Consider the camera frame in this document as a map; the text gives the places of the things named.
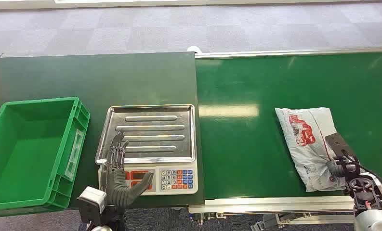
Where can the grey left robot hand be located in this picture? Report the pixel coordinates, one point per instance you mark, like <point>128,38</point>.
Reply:
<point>115,188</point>

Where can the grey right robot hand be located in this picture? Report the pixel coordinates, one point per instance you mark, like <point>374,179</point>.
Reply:
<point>339,145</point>

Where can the white plastic mailer package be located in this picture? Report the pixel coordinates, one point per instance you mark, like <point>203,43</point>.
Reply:
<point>302,150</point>

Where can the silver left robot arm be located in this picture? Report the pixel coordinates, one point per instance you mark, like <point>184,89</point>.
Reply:
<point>114,218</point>

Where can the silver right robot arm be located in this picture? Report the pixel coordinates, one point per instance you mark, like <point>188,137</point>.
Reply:
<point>372,221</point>

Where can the white conveyor roller cap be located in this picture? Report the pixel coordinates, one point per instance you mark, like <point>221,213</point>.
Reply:
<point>193,49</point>

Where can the white electronic scale body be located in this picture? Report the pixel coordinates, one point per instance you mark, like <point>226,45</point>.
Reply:
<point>178,191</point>

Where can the steel scale weighing tray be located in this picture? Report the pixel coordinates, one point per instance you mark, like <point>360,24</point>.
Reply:
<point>152,111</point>

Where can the green plastic crate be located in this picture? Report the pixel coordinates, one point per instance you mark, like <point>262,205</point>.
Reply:
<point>24,159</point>

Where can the dark green table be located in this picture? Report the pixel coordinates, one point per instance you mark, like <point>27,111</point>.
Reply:
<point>82,79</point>

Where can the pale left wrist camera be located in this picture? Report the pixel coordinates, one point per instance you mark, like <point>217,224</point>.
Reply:
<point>92,199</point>

